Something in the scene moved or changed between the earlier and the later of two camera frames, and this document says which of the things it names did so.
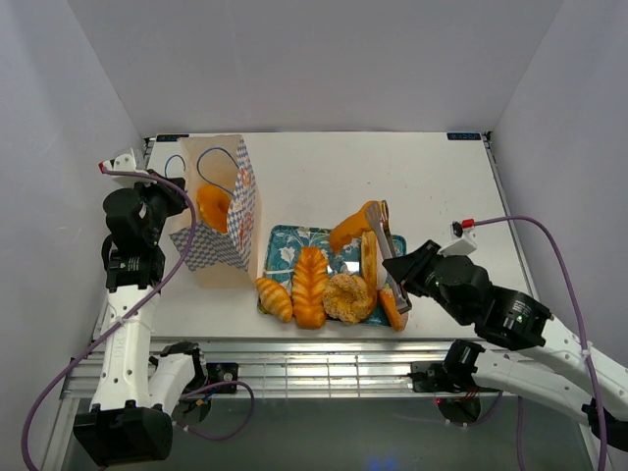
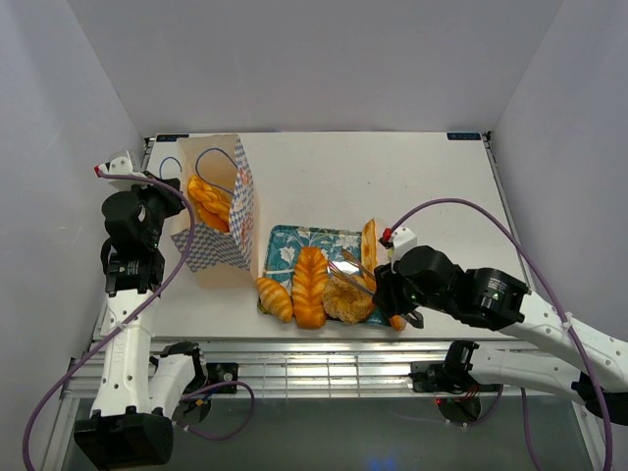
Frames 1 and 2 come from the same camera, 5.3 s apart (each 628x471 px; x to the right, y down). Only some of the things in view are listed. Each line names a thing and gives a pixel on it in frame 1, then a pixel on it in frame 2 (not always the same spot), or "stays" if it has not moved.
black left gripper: [175, 195] stays
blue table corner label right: [463, 135] stays
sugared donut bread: [347, 297] stays
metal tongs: [380, 218] to [349, 269]
